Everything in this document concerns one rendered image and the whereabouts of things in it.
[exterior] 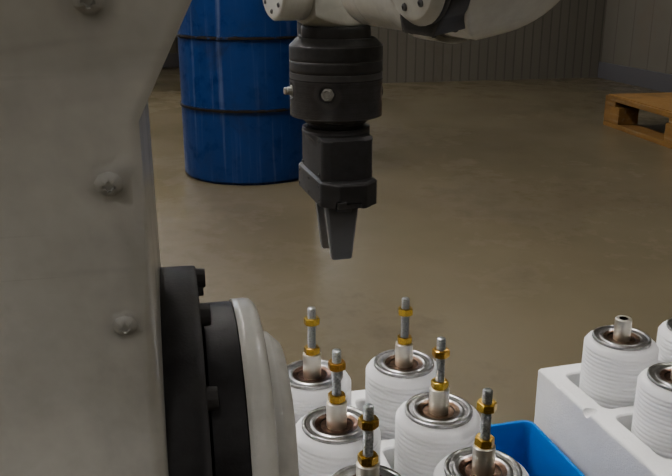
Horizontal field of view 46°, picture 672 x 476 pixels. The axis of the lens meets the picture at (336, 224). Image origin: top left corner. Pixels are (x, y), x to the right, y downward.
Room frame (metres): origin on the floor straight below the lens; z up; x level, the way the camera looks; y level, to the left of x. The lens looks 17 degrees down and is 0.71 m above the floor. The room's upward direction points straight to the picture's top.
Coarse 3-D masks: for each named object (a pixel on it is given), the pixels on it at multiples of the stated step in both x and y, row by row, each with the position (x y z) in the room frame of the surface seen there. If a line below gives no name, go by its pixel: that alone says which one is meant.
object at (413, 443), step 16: (400, 416) 0.78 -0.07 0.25; (400, 432) 0.77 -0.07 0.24; (416, 432) 0.76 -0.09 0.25; (432, 432) 0.75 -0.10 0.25; (448, 432) 0.75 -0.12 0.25; (464, 432) 0.75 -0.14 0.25; (400, 448) 0.77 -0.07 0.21; (416, 448) 0.75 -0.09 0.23; (432, 448) 0.75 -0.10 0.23; (448, 448) 0.75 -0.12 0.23; (400, 464) 0.77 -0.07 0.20; (416, 464) 0.75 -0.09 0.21; (432, 464) 0.74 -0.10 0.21
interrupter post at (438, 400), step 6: (432, 390) 0.78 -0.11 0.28; (444, 390) 0.78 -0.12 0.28; (432, 396) 0.78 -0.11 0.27; (438, 396) 0.78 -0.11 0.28; (444, 396) 0.78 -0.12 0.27; (432, 402) 0.78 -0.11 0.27; (438, 402) 0.78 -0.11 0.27; (444, 402) 0.78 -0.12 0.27; (432, 408) 0.78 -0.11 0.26; (438, 408) 0.78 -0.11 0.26; (444, 408) 0.78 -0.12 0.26; (432, 414) 0.78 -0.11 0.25; (438, 414) 0.78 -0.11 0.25; (444, 414) 0.78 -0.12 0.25
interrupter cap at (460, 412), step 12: (420, 396) 0.82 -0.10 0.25; (456, 396) 0.82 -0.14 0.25; (408, 408) 0.79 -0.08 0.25; (420, 408) 0.79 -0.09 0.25; (456, 408) 0.79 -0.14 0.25; (468, 408) 0.79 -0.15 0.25; (420, 420) 0.76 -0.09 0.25; (432, 420) 0.77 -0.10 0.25; (444, 420) 0.77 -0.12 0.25; (456, 420) 0.77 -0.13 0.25; (468, 420) 0.77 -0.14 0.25
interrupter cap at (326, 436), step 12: (324, 408) 0.79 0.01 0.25; (348, 408) 0.79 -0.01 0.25; (312, 420) 0.77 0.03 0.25; (324, 420) 0.77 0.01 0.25; (348, 420) 0.77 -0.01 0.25; (312, 432) 0.74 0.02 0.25; (324, 432) 0.74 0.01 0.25; (336, 432) 0.75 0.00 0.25; (348, 432) 0.74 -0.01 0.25; (360, 432) 0.74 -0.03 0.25; (336, 444) 0.72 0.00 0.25
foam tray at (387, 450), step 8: (352, 392) 0.96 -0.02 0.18; (360, 392) 0.96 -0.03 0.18; (352, 400) 0.94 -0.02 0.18; (360, 400) 0.94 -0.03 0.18; (360, 408) 0.94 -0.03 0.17; (384, 440) 0.84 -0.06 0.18; (392, 440) 0.84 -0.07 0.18; (384, 448) 0.83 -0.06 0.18; (392, 448) 0.83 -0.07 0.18; (384, 456) 0.81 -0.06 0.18; (392, 456) 0.83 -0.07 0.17; (384, 464) 0.79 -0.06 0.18; (392, 464) 0.83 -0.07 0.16
